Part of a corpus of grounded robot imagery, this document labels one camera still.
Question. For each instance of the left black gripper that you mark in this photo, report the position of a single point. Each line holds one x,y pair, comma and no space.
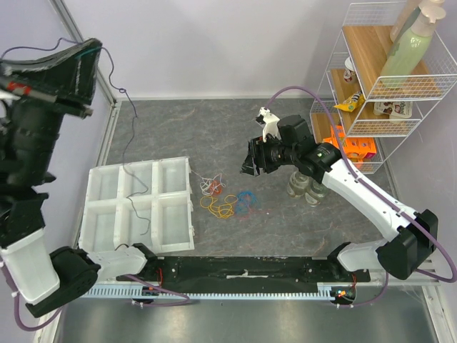
66,78

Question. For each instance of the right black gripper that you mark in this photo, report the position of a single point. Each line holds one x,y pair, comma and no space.
259,155

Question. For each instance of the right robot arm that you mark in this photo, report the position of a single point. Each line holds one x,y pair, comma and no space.
403,246

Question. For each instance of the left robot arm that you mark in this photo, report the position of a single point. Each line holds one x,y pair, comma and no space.
46,280

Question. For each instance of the left glass water bottle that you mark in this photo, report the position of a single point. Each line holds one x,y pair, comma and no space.
297,185

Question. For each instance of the glass water bottle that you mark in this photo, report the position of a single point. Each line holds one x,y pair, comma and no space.
315,193
297,185

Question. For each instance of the right glass water bottle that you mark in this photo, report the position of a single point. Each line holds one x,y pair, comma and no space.
315,193

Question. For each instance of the orange snack box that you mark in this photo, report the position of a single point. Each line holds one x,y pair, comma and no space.
358,150

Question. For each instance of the white compartment tray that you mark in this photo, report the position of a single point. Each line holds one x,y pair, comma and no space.
146,202

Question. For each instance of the yellow snack bag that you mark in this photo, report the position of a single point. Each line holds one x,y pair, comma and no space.
355,101

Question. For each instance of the small white cup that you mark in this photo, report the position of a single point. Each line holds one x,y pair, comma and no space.
349,74

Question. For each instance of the green lotion pump bottle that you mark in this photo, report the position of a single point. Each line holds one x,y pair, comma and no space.
411,44

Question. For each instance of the beige pump bottle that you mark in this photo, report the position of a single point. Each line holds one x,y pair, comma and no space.
407,17

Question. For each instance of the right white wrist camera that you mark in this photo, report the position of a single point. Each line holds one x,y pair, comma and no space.
268,122

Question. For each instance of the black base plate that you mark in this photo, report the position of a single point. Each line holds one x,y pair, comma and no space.
247,275

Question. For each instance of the white wire shelf rack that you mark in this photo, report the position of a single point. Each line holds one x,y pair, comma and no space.
364,37

